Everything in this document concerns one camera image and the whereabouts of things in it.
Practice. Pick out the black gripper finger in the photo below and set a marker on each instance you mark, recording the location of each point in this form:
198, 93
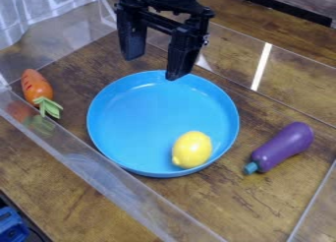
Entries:
190, 37
132, 31

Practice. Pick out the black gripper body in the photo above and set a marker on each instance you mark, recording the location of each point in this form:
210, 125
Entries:
178, 7

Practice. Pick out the yellow toy lemon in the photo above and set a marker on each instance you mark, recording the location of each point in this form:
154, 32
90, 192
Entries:
191, 150

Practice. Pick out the blue round tray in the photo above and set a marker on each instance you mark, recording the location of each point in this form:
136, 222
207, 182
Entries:
142, 112

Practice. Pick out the white grid curtain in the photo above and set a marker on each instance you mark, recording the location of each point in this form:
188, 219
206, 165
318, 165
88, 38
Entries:
19, 14

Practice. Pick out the orange toy carrot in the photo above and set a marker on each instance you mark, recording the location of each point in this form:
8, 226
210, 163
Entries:
39, 93

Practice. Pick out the purple toy eggplant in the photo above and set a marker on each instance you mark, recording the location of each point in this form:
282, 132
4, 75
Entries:
292, 140

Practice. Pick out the blue object at corner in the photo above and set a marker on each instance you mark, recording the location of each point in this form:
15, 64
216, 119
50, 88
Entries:
14, 230

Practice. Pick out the clear acrylic enclosure wall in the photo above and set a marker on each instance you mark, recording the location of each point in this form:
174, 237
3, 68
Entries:
271, 60

